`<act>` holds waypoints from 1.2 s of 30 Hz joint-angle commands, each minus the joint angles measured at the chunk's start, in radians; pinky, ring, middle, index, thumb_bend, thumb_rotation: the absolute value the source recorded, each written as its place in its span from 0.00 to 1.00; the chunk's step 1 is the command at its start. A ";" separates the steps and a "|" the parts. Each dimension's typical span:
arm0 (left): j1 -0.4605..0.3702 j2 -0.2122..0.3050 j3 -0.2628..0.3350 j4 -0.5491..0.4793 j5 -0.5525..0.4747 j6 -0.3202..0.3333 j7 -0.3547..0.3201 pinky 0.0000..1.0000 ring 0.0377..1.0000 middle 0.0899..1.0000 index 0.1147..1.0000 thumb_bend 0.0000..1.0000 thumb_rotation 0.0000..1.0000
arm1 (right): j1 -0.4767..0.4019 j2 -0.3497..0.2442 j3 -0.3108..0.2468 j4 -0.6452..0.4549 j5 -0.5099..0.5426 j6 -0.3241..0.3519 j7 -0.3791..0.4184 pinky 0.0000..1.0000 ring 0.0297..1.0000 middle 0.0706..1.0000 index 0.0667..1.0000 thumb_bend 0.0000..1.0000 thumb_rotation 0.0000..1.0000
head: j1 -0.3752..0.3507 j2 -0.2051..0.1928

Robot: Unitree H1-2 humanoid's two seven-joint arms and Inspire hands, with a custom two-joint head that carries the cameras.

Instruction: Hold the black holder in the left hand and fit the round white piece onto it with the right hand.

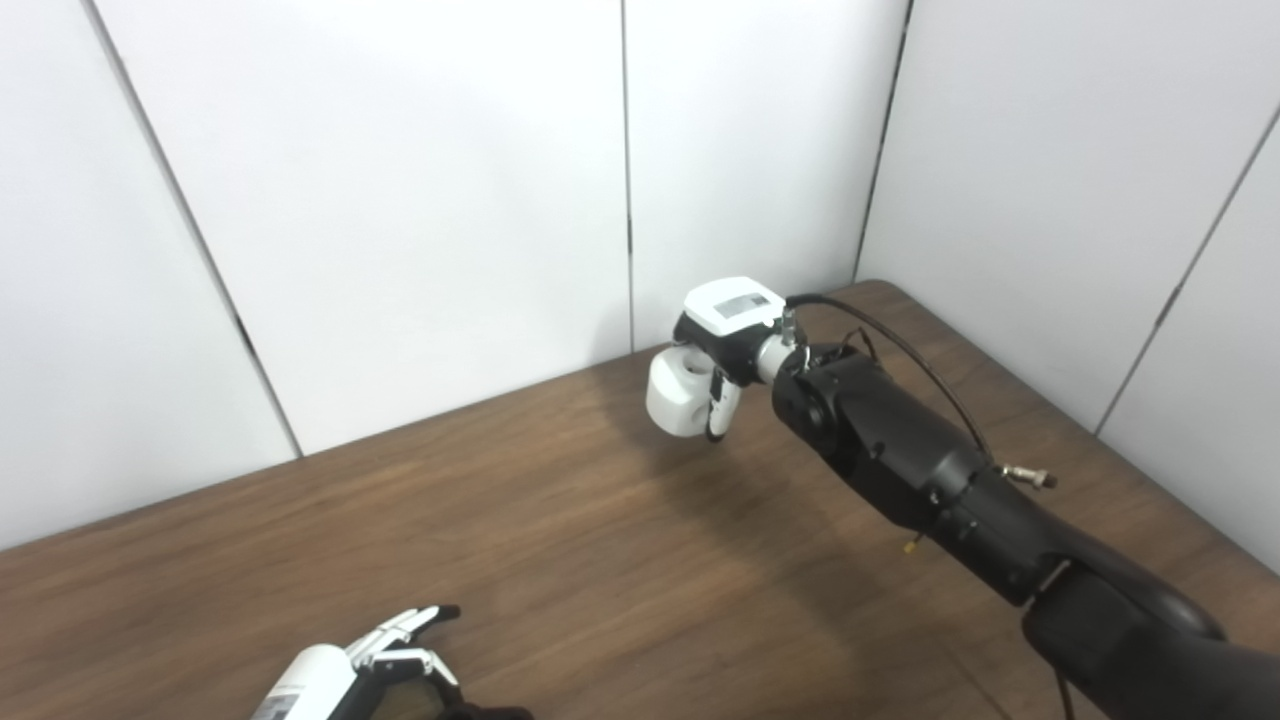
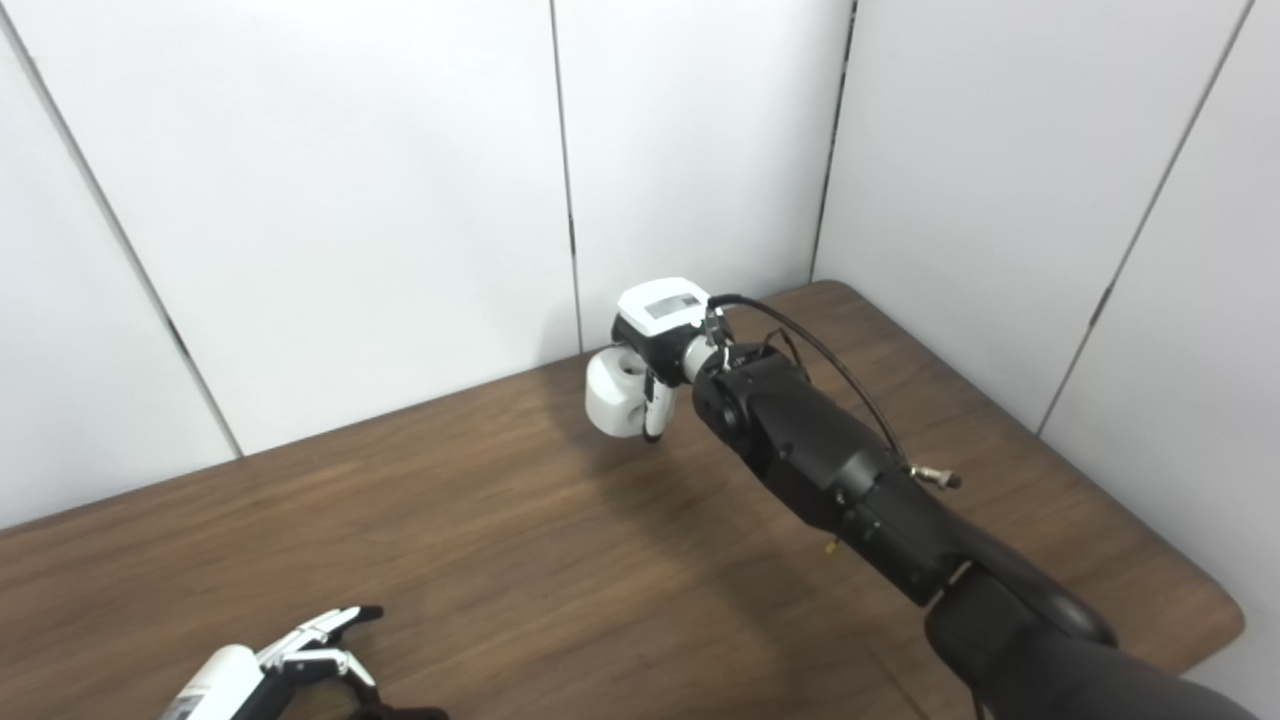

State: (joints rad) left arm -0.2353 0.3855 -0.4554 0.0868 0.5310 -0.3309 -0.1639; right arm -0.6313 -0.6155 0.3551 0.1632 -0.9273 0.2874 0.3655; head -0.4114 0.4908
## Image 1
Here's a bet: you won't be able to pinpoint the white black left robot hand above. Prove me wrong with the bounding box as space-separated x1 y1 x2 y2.
250 604 471 720

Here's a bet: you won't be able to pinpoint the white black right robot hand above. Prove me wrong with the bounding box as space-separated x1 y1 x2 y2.
672 277 791 443

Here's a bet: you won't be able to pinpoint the round white piece with holes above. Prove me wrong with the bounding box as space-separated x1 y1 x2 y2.
645 343 743 438

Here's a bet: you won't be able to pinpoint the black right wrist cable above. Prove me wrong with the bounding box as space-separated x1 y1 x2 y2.
785 293 1077 720

